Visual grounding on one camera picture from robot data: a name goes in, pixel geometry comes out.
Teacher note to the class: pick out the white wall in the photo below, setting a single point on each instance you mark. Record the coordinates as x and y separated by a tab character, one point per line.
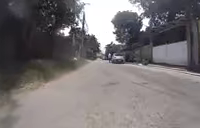
170	53

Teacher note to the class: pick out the dark fence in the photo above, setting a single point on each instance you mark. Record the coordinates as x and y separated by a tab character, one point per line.
21	46

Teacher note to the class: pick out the kerb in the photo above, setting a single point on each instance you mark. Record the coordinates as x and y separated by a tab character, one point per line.
184	70

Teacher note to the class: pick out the concrete pole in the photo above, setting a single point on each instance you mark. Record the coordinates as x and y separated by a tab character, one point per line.
194	41

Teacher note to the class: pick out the utility pole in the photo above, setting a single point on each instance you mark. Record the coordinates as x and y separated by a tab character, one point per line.
83	33

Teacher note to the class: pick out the grassy verge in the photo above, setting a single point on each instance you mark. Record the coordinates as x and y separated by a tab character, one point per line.
38	71

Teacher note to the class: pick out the row of trees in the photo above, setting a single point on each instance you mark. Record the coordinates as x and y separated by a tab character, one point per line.
58	20

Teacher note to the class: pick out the large dark tree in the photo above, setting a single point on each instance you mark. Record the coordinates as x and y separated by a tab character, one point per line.
127	26

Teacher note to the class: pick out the grey concrete road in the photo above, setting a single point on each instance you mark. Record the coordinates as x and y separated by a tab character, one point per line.
121	96

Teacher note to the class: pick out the white car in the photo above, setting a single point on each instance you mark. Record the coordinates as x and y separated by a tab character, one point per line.
118	58

